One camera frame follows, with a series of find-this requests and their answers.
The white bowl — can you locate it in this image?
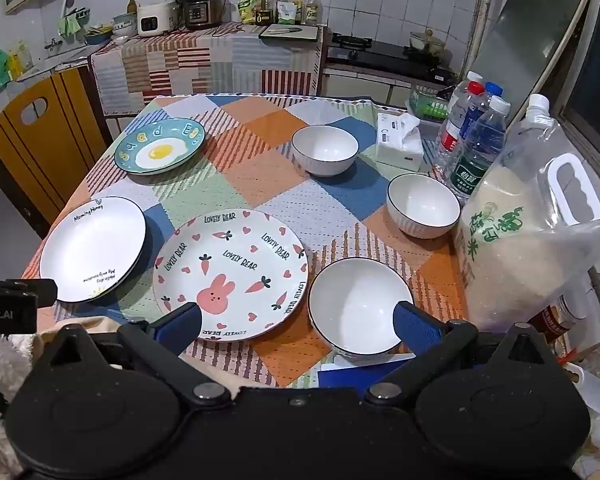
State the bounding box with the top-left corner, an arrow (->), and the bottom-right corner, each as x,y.
291,126 -> 360,178
308,258 -> 413,358
387,174 -> 460,240

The plain white plate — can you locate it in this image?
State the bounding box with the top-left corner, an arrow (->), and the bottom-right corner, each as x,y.
38,196 -> 147,304

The pink bunny carrot plate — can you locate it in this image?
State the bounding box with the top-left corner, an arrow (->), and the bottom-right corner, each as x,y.
152,208 -> 309,341

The blue fried egg plate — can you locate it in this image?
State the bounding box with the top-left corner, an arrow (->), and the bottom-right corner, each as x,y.
114,118 -> 207,177

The patchwork tablecloth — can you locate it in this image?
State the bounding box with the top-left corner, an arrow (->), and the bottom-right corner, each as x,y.
38,94 -> 466,388

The clear rice bag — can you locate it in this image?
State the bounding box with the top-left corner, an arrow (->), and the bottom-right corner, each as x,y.
455,93 -> 600,332

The yellow wooden chair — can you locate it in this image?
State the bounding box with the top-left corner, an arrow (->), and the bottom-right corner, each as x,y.
0,66 -> 112,237

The white tissue pack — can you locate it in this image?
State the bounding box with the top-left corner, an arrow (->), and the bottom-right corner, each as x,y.
375,113 -> 424,172

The green label water bottle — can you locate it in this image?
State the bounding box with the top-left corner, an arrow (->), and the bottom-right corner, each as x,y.
448,96 -> 510,203

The blue label water bottle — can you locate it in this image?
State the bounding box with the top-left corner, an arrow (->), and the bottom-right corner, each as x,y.
460,81 -> 503,140

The red label water bottle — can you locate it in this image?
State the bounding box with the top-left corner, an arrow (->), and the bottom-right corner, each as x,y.
432,70 -> 483,174

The patchwork counter cloth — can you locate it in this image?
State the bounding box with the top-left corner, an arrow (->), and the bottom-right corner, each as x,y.
90,23 -> 325,116

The black gas stove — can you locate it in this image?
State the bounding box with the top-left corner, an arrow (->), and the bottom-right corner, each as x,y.
326,32 -> 457,86

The white rice cooker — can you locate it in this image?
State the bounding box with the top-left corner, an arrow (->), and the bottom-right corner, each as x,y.
137,1 -> 178,37

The cutting board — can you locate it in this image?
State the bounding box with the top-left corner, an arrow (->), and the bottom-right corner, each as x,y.
259,24 -> 320,41

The black pressure cooker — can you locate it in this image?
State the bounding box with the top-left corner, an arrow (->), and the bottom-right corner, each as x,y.
182,0 -> 225,30

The yellow snack bag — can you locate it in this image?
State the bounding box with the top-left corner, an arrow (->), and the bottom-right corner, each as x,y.
237,0 -> 262,25

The cooking oil bottle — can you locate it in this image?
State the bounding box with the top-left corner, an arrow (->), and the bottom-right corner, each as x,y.
276,0 -> 297,25

